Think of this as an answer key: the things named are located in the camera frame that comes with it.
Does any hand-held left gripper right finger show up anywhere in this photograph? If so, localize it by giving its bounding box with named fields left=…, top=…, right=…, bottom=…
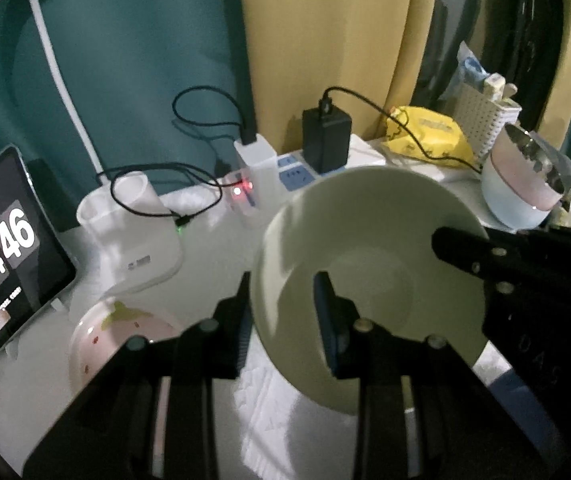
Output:
left=313, top=271, right=566, bottom=480

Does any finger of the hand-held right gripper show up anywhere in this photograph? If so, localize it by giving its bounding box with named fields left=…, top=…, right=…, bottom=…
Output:
left=431, top=226, right=532, bottom=292

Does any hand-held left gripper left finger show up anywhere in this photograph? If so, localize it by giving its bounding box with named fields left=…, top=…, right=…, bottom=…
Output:
left=23, top=271, right=255, bottom=480

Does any blue plate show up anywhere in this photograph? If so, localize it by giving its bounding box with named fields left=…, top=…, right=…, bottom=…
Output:
left=485, top=365, right=571, bottom=466

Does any pale green bowl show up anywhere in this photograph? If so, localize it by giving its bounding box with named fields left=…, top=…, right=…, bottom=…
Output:
left=250, top=166, right=491, bottom=416

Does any strawberry print plate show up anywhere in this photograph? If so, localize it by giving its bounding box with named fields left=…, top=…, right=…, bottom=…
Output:
left=68, top=297, right=184, bottom=406

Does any light blue bowl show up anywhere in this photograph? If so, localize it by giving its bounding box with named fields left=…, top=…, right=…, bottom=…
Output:
left=480, top=160, right=563, bottom=231

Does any white textured tablecloth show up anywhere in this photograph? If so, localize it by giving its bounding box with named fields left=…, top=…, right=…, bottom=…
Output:
left=0, top=160, right=571, bottom=480

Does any pink steel-lined bowl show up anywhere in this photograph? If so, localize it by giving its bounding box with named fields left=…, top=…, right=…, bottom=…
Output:
left=489, top=124, right=571, bottom=211

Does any yellow packet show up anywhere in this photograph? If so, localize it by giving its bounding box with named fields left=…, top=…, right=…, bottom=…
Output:
left=383, top=106, right=473, bottom=168

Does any white desk lamp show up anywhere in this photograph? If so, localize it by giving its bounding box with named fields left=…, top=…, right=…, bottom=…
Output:
left=0, top=0, right=185, bottom=295

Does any white plastic basket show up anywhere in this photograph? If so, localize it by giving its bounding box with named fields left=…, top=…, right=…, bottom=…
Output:
left=458, top=82, right=522, bottom=158

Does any white power strip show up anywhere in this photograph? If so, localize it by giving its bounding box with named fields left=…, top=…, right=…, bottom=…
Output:
left=223, top=137, right=446, bottom=228

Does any blue white snack packet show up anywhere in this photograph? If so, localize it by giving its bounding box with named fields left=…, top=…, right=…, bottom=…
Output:
left=453, top=42, right=489, bottom=98

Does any tablet showing clock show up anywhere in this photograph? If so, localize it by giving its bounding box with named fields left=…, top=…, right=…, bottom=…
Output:
left=0, top=144, right=77, bottom=356

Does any yellow curtain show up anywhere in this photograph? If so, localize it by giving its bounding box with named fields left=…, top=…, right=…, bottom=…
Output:
left=238, top=0, right=441, bottom=153

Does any teal curtain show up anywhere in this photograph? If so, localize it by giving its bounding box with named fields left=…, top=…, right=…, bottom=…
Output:
left=0, top=0, right=246, bottom=201

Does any lamp black cable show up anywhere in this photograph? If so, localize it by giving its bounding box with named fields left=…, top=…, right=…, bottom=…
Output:
left=96, top=161, right=224, bottom=233

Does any white charger black cable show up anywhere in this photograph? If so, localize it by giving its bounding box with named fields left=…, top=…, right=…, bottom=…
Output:
left=172, top=86, right=259, bottom=143

